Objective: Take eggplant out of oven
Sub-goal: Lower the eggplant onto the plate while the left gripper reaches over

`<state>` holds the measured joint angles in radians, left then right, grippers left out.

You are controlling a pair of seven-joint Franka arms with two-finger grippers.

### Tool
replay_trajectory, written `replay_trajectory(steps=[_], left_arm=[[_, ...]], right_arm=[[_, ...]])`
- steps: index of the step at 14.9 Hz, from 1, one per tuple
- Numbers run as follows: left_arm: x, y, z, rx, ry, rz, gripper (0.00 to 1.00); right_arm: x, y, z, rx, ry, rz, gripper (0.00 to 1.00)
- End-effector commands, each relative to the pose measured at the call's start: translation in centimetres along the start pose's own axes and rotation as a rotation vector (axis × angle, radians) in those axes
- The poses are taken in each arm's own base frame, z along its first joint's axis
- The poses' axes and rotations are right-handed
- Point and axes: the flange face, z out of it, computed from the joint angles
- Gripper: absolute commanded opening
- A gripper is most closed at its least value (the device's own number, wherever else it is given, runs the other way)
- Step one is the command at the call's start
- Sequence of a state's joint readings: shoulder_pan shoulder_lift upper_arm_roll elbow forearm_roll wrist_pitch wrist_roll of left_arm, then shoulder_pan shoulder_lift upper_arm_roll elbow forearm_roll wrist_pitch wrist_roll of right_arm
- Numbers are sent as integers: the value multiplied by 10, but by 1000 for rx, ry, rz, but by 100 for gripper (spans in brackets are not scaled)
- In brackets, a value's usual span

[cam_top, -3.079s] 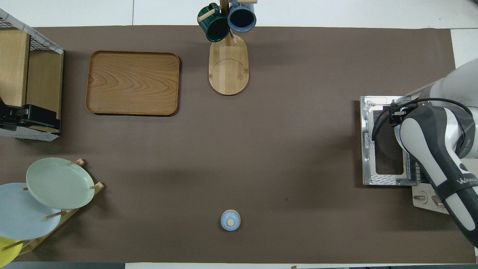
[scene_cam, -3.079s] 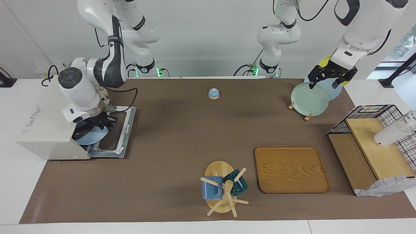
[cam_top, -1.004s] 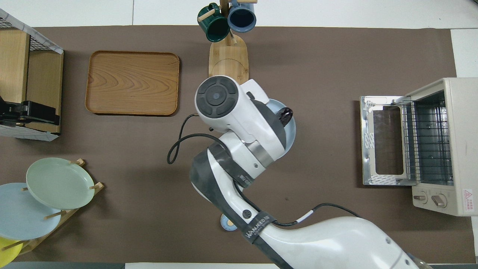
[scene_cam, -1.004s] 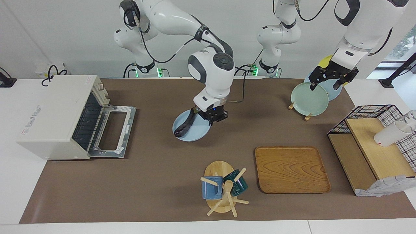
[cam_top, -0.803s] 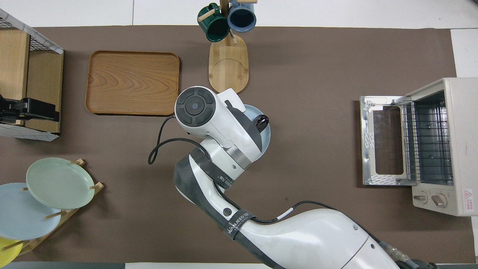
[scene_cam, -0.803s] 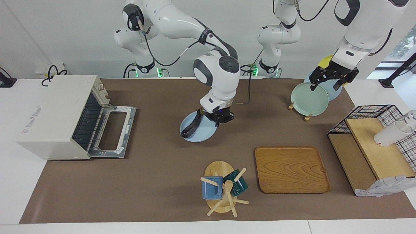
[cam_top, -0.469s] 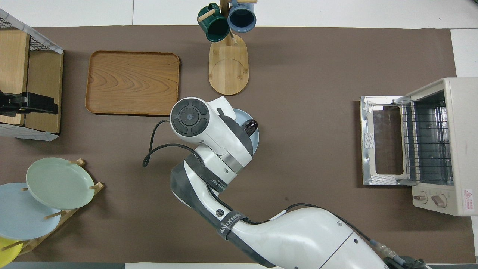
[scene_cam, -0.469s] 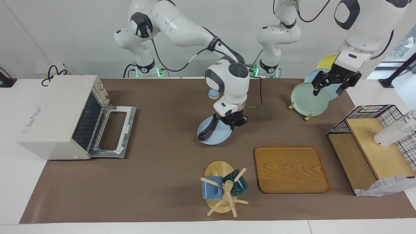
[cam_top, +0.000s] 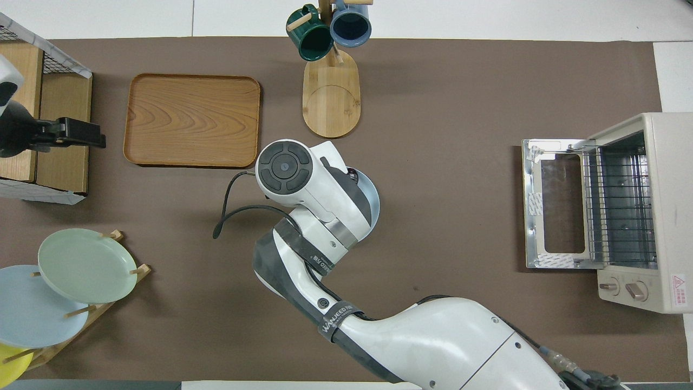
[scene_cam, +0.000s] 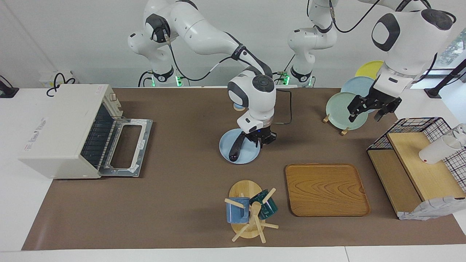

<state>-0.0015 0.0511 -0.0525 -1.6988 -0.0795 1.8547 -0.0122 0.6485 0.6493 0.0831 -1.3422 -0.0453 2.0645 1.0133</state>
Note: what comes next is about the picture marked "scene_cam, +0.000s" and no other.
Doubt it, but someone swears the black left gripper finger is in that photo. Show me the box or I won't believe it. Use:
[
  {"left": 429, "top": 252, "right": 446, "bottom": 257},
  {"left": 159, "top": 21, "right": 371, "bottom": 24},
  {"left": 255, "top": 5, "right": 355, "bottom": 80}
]
[
  {"left": 374, "top": 104, "right": 396, "bottom": 122},
  {"left": 347, "top": 98, "right": 368, "bottom": 123}
]

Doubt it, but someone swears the light blue ridged plate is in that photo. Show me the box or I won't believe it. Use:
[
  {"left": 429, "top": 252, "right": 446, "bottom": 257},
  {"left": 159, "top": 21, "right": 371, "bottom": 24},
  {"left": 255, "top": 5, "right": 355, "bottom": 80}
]
[{"left": 219, "top": 128, "right": 261, "bottom": 165}]

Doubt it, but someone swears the dark purple eggplant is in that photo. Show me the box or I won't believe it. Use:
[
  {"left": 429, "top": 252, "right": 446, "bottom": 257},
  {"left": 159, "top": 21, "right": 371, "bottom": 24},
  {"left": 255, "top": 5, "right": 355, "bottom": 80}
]
[{"left": 228, "top": 132, "right": 247, "bottom": 162}]

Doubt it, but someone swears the toaster oven glass door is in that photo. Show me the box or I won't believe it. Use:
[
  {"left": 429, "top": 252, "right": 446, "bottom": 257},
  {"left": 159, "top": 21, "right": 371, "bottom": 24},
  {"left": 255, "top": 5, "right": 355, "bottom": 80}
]
[{"left": 98, "top": 117, "right": 154, "bottom": 178}]

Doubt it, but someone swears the white toaster oven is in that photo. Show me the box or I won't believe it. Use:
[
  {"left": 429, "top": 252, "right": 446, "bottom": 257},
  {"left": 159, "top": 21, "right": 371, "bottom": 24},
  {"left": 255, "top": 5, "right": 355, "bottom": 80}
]
[{"left": 18, "top": 84, "right": 122, "bottom": 179}]

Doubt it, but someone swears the pale green plate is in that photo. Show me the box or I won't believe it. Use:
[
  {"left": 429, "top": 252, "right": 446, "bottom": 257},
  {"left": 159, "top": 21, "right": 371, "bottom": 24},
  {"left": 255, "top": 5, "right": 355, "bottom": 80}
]
[{"left": 325, "top": 92, "right": 369, "bottom": 131}]

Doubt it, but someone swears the wooden plate rack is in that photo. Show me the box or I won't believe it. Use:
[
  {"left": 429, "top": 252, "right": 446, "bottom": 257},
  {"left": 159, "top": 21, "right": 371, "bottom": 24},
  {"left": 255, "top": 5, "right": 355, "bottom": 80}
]
[{"left": 323, "top": 114, "right": 351, "bottom": 136}]

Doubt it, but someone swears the light blue smooth plate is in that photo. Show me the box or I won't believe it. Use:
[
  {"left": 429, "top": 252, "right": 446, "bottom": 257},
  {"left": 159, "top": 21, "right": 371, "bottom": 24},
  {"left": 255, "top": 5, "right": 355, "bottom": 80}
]
[{"left": 340, "top": 76, "right": 380, "bottom": 96}]

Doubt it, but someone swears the yellow plate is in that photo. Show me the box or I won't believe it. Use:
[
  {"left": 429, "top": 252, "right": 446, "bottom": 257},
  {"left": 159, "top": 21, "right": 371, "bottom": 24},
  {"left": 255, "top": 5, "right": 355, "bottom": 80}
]
[{"left": 355, "top": 60, "right": 385, "bottom": 81}]

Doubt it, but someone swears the wooden mug tree stand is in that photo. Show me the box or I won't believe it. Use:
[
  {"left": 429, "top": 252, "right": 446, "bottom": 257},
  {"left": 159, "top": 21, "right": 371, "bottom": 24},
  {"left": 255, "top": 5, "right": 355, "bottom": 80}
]
[{"left": 224, "top": 180, "right": 280, "bottom": 243}]

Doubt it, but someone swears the white cylindrical cup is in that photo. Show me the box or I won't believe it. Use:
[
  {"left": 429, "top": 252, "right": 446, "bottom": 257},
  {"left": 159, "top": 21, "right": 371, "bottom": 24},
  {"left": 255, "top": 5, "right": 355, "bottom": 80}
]
[{"left": 418, "top": 135, "right": 461, "bottom": 164}]

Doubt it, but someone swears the dark green mug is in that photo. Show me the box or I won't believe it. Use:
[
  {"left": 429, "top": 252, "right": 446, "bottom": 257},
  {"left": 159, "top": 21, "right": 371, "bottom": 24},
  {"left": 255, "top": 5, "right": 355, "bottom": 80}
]
[{"left": 249, "top": 189, "right": 279, "bottom": 220}]

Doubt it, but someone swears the black angled stand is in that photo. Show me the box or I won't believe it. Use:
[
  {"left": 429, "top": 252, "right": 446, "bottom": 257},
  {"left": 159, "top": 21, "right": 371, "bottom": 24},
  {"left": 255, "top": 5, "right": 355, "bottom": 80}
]
[{"left": 424, "top": 57, "right": 466, "bottom": 99}]

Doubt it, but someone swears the blue mug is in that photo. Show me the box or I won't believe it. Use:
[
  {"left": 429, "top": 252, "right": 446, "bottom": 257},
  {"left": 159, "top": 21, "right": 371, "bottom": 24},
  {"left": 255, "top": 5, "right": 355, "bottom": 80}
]
[{"left": 226, "top": 197, "right": 251, "bottom": 224}]

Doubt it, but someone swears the wooden serving tray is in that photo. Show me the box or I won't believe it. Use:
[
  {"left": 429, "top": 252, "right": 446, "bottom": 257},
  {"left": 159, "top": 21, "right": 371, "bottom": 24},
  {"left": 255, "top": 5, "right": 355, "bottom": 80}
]
[{"left": 285, "top": 163, "right": 371, "bottom": 217}]

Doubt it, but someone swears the clear glass cup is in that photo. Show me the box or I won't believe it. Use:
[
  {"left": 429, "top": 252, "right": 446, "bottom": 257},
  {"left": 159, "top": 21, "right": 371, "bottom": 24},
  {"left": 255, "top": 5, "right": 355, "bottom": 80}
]
[{"left": 453, "top": 123, "right": 466, "bottom": 147}]

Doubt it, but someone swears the brown table mat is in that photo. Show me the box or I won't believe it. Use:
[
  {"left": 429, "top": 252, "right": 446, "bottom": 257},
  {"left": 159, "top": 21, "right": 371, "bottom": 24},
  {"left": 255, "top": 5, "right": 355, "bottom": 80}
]
[{"left": 21, "top": 87, "right": 466, "bottom": 251}]

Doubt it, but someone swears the grey cloth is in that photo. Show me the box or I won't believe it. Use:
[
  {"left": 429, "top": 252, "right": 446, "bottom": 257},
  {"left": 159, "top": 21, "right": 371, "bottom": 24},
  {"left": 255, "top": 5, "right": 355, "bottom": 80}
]
[{"left": 398, "top": 196, "right": 466, "bottom": 221}]

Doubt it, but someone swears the white socket box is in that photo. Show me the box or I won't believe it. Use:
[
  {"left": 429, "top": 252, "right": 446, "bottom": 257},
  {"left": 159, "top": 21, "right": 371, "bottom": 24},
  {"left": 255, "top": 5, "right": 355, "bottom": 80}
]
[{"left": 39, "top": 70, "right": 79, "bottom": 90}]

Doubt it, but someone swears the wooden shelf with wire mesh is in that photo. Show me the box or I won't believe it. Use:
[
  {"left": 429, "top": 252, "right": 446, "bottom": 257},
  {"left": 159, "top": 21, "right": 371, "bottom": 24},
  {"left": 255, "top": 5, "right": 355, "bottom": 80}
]
[{"left": 366, "top": 117, "right": 466, "bottom": 219}]

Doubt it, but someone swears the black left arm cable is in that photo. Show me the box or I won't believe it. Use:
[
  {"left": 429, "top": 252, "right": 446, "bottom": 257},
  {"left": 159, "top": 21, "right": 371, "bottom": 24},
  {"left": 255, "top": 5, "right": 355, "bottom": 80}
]
[{"left": 329, "top": 0, "right": 438, "bottom": 83}]

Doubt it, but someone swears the black looped cable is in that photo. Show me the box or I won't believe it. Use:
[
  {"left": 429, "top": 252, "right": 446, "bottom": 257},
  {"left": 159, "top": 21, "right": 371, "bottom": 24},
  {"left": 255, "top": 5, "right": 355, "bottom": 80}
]
[{"left": 46, "top": 72, "right": 77, "bottom": 97}]

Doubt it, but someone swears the black clamp mount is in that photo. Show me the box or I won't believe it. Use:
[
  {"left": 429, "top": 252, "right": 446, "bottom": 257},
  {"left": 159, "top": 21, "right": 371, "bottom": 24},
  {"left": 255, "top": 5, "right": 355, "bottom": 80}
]
[{"left": 0, "top": 75, "right": 20, "bottom": 99}]

